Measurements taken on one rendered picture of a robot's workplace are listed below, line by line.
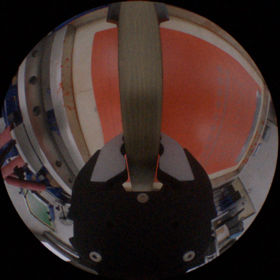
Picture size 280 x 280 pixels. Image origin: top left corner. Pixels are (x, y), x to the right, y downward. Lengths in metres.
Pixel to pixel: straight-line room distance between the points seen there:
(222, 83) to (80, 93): 0.31
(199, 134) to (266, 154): 3.60
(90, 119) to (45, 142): 0.12
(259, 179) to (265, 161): 0.58
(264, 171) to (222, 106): 3.67
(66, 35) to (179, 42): 0.22
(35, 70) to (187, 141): 0.38
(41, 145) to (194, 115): 0.33
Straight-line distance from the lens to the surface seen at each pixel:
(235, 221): 1.06
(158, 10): 0.16
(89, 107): 0.19
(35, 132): 0.22
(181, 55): 0.20
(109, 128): 0.19
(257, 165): 3.89
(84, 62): 0.21
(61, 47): 0.23
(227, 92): 0.27
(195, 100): 0.20
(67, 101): 0.20
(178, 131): 0.20
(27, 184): 0.67
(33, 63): 0.26
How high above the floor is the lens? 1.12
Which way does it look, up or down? 59 degrees down
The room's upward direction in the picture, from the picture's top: 178 degrees counter-clockwise
